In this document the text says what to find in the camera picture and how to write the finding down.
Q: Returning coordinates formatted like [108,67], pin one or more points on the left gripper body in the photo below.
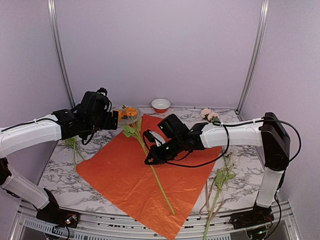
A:
[106,124]

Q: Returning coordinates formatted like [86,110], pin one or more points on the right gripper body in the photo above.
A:
[175,144]

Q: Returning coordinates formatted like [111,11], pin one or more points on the blue fake flower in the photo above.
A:
[72,143]

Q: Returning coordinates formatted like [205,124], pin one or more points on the orange fake flower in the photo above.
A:
[134,130]

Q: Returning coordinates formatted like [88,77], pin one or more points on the orange wrapping paper sheet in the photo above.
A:
[118,173]

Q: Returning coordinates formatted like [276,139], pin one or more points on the pink fake flower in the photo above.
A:
[209,115]

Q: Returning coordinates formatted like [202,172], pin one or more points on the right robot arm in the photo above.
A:
[267,132]

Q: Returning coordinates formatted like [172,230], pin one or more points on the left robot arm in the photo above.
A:
[59,125]

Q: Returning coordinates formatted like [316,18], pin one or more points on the grey glass plate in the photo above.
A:
[128,114]

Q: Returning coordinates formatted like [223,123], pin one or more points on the red and white bowl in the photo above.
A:
[160,105]

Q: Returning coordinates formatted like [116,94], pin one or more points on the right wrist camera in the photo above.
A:
[154,137]

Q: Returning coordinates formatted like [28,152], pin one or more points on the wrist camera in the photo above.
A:
[154,137]
[103,91]

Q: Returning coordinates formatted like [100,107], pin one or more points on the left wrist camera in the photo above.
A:
[103,91]

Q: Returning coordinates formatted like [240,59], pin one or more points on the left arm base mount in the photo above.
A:
[52,213]

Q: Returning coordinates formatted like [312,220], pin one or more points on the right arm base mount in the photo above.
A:
[256,216]

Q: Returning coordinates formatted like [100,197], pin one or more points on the left aluminium frame post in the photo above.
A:
[59,51]

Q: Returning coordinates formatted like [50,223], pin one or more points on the aluminium frame post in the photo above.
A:
[59,51]
[260,33]

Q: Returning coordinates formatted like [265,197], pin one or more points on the right aluminium frame post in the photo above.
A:
[260,33]

